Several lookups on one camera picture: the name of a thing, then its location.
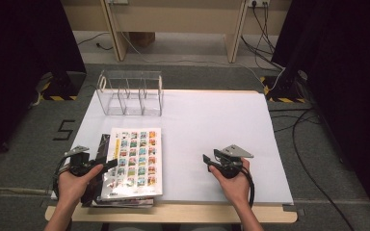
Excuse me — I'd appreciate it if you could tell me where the black power cable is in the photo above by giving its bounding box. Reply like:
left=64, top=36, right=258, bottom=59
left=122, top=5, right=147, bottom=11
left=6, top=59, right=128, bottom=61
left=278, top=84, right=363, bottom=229
left=251, top=1, right=278, bottom=56
left=262, top=1, right=277, bottom=54

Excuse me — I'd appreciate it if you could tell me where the white wall socket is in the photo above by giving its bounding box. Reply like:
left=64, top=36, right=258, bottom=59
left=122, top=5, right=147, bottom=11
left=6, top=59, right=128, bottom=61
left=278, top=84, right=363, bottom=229
left=248, top=0, right=271, bottom=8

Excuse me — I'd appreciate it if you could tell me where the white table mat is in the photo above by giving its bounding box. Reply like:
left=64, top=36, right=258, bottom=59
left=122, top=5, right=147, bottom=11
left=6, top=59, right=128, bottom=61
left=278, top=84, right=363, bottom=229
left=50, top=90, right=294, bottom=205

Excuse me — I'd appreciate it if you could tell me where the person's left hand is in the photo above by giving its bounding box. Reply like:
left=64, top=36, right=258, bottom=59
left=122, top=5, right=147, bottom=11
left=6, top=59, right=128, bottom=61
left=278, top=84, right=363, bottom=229
left=57, top=163, right=105, bottom=206

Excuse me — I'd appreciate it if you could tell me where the right hand-held gripper cable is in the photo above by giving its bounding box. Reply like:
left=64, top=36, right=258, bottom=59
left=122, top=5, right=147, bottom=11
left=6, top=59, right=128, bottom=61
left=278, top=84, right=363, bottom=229
left=239, top=167, right=255, bottom=208

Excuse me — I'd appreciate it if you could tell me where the thick white book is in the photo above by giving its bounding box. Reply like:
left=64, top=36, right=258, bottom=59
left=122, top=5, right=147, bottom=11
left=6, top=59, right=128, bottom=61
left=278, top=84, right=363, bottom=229
left=100, top=127, right=164, bottom=201

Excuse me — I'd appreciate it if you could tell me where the person's right hand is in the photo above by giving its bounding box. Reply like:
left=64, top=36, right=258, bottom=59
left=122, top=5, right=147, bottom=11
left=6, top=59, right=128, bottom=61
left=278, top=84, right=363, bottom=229
left=209, top=158, right=251, bottom=207

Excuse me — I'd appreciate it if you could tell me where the clear acrylic book rack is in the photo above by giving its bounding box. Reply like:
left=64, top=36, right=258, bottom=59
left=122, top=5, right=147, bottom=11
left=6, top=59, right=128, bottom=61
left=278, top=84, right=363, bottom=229
left=95, top=70, right=165, bottom=117

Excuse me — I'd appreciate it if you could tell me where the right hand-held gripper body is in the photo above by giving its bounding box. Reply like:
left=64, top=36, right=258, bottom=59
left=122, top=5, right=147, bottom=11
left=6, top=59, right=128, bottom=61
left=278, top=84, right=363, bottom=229
left=216, top=143, right=254, bottom=180

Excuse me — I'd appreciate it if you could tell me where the beige wooden desk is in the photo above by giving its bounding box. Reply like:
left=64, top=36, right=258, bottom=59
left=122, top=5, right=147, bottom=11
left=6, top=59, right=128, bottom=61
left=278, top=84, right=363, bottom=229
left=60, top=0, right=293, bottom=64

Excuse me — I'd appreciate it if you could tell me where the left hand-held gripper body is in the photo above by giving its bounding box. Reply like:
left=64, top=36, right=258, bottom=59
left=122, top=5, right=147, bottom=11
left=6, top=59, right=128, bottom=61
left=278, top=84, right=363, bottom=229
left=65, top=145, right=94, bottom=177

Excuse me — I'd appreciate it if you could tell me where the brown cardboard box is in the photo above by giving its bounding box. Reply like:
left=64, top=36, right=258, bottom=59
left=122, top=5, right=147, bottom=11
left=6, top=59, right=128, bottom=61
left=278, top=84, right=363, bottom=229
left=128, top=31, right=157, bottom=48

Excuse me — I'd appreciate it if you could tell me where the left hand-held gripper cable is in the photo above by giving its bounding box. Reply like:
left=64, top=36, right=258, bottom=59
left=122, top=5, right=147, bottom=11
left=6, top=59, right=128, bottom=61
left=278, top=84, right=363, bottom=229
left=51, top=156, right=78, bottom=201

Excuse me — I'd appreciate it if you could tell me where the black curtain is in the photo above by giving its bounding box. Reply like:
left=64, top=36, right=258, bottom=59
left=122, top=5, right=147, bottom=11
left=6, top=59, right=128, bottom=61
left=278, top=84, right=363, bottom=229
left=0, top=0, right=88, bottom=169
left=270, top=0, right=370, bottom=222

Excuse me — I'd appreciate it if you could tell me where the long black floor cable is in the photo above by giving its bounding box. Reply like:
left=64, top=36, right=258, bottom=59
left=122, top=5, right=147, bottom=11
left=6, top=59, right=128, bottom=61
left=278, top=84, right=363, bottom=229
left=291, top=109, right=356, bottom=231

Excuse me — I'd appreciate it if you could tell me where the hand-held gripper cable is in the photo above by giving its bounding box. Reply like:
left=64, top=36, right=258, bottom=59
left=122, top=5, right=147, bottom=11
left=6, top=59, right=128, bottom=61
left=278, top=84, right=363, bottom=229
left=51, top=156, right=78, bottom=201
left=239, top=167, right=255, bottom=208

